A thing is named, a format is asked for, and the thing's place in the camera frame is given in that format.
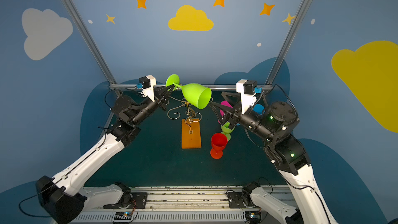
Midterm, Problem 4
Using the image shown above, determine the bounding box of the right small circuit board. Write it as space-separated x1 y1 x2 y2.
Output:
245 212 261 224

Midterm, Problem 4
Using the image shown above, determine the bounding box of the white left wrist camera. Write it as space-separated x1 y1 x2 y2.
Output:
136 75 157 102

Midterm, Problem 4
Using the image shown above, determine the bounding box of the left small circuit board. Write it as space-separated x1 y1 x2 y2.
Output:
113 212 133 224

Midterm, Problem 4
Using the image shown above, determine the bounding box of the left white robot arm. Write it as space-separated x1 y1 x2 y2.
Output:
36 85 175 224

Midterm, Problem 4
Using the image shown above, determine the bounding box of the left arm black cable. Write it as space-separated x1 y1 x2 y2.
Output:
104 86 144 110

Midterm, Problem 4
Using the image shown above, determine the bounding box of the right aluminium corner post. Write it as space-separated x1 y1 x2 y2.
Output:
265 0 313 90

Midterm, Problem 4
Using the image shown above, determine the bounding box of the pink wine glass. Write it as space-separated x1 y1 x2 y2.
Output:
219 100 233 118

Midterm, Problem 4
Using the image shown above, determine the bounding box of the aluminium corner post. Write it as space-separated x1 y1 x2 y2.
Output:
46 0 122 131
265 0 313 90

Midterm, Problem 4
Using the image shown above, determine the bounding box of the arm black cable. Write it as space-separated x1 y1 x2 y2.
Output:
104 86 144 110
261 83 299 116

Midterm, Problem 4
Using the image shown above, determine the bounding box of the green wine glass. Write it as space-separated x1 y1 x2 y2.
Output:
221 122 235 142
165 74 212 110

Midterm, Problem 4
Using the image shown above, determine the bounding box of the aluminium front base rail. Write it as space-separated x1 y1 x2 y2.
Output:
69 186 297 224

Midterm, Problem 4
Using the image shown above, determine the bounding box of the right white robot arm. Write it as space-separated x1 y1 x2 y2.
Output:
209 92 337 224

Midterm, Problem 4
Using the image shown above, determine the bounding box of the black mounting plate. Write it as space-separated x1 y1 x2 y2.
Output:
103 192 148 209
226 190 254 208

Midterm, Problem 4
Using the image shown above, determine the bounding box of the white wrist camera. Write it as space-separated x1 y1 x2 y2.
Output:
236 79 262 114
136 75 157 102

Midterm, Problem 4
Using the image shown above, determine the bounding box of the horizontal aluminium back rail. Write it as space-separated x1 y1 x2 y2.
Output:
109 84 273 91

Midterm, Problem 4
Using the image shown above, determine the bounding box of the orange wooden rack base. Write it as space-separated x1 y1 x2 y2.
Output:
181 118 202 149

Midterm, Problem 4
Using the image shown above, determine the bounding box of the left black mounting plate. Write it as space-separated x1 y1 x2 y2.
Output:
103 192 148 209

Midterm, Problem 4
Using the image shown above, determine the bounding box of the red wine glass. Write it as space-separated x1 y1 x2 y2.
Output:
210 133 228 159

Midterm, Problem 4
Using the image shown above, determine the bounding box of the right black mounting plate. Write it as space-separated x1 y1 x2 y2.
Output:
226 190 254 208

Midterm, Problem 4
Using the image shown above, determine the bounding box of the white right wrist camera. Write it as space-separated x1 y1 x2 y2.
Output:
236 79 262 114

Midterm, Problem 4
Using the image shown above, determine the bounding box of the small circuit board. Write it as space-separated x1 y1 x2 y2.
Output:
245 212 261 224
113 212 133 224

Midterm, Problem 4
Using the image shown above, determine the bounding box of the gold wire glass rack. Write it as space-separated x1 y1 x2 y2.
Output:
167 96 203 134

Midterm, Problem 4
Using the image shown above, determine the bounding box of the left aluminium corner post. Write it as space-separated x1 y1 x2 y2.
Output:
46 0 122 131

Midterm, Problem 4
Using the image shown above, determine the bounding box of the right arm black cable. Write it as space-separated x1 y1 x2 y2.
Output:
261 83 299 116

